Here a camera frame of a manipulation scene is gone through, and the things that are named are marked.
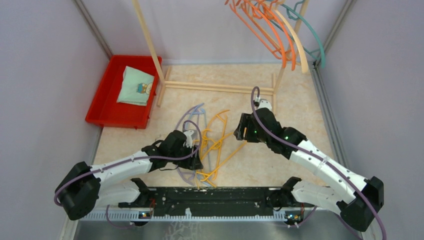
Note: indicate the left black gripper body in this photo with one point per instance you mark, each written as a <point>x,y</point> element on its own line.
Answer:
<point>184,152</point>

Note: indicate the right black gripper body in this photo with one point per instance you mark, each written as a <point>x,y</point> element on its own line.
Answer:
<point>253,135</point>

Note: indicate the yellow hanger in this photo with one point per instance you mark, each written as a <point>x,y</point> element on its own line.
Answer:
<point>225,159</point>
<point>212,137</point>

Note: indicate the blue hanger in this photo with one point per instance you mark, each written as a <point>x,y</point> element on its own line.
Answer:
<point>204,116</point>

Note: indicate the orange hanger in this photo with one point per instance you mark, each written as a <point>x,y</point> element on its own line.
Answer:
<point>256,17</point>
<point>270,27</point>

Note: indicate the cream hanger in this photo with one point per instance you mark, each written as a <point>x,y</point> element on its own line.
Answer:
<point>294,52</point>

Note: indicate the teal hanger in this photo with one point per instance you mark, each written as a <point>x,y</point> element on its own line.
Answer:
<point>296,16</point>

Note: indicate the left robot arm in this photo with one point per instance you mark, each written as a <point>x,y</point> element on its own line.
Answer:
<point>87,187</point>

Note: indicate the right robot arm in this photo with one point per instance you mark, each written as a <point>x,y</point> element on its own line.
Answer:
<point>353,197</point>

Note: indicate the purple hanger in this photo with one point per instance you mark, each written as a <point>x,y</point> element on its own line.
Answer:
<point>188,176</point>

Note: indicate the wooden hanger rack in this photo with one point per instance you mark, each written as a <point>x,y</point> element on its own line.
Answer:
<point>272,91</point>

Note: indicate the light green cloth pouch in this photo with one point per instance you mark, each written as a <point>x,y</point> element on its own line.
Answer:
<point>136,87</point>

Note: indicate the red plastic tray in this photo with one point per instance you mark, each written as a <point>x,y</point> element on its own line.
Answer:
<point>105,111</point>

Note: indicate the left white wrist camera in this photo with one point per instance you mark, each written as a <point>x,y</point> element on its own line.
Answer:
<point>189,142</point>

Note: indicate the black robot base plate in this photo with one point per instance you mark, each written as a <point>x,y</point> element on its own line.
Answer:
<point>215,202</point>

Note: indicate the grey cable duct rail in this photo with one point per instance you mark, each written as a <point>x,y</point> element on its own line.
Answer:
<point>137,215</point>

